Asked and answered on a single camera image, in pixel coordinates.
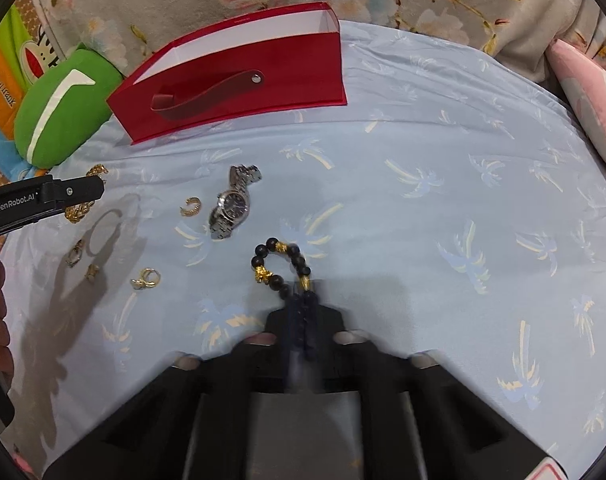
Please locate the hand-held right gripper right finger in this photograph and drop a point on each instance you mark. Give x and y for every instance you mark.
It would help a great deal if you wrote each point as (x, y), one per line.
(324, 342)

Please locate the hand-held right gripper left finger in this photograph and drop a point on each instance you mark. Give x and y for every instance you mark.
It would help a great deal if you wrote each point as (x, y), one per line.
(280, 342)

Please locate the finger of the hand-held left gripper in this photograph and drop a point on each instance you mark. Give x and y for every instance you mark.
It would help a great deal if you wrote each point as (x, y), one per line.
(78, 191)

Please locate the small hoop earrings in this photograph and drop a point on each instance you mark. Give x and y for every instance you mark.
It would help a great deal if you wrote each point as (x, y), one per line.
(75, 255)

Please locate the gold hoop earring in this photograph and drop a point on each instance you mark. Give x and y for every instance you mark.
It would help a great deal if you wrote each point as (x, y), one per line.
(138, 284)
(150, 276)

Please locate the gold ear cuff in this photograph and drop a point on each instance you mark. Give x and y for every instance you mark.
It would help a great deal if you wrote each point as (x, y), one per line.
(190, 207)

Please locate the silver wristwatch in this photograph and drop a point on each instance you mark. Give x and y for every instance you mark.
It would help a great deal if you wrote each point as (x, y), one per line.
(231, 203)

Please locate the colourful cartoon printed cloth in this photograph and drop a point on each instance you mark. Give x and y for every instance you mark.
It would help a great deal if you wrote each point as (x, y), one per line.
(10, 60)

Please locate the green plush pillow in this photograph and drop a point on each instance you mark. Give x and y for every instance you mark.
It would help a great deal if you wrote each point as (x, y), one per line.
(58, 110)

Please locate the grey floral blanket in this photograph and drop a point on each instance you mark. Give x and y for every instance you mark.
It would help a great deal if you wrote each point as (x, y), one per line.
(183, 0)

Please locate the pink pillow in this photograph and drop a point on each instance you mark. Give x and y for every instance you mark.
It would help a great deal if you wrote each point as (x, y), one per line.
(590, 95)

